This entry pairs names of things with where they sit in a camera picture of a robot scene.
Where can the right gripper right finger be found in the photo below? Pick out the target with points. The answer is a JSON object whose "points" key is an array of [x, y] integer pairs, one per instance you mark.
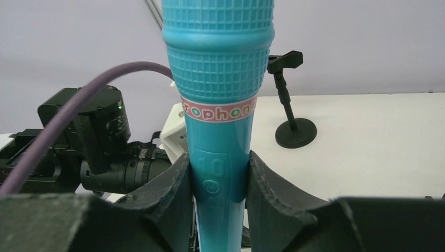
{"points": [[282, 217]]}

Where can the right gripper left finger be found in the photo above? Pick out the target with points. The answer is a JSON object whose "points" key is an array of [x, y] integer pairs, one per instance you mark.
{"points": [[156, 217]]}

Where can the blue toy microphone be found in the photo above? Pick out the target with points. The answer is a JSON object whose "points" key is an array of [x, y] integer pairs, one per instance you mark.
{"points": [[218, 54]]}

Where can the round base mic stand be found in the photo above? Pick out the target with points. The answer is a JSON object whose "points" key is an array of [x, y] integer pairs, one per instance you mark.
{"points": [[295, 132]]}

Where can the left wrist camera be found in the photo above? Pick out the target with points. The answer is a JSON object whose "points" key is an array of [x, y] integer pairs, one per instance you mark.
{"points": [[173, 134]]}

